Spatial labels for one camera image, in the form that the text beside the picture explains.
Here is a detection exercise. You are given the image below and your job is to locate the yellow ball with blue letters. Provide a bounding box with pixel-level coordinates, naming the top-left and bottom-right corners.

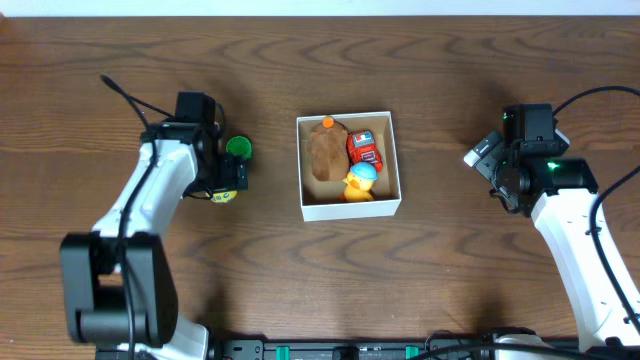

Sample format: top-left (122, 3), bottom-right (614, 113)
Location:
top-left (210, 190), bottom-right (238, 204)

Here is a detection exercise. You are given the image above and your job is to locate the green round plastic toy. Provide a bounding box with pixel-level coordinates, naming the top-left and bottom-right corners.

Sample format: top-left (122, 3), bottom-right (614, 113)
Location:
top-left (225, 136), bottom-right (253, 160)

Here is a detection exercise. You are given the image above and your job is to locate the brown plush toy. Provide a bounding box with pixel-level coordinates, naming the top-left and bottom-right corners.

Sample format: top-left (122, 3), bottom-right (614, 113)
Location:
top-left (309, 116), bottom-right (350, 182)

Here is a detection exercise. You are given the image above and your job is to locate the red toy car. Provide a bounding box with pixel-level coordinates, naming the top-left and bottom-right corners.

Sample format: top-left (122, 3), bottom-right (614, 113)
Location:
top-left (346, 130), bottom-right (384, 173)

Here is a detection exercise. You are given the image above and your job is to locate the yellow rubber duck blue hat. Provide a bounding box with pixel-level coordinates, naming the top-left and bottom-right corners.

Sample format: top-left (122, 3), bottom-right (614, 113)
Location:
top-left (340, 162), bottom-right (378, 203)

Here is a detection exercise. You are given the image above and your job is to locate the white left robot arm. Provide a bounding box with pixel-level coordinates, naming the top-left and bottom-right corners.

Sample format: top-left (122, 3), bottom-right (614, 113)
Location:
top-left (59, 117), bottom-right (247, 359)

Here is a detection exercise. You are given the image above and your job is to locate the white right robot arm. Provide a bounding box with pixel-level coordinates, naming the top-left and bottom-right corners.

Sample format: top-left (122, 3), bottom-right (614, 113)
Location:
top-left (464, 132), bottom-right (639, 353)

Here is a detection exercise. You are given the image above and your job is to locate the white cardboard box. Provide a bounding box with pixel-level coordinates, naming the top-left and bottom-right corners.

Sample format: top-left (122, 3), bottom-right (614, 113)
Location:
top-left (296, 111), bottom-right (402, 222)

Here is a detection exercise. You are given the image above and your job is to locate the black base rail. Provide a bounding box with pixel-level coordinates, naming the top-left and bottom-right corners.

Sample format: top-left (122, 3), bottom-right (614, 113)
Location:
top-left (209, 327), bottom-right (581, 360)

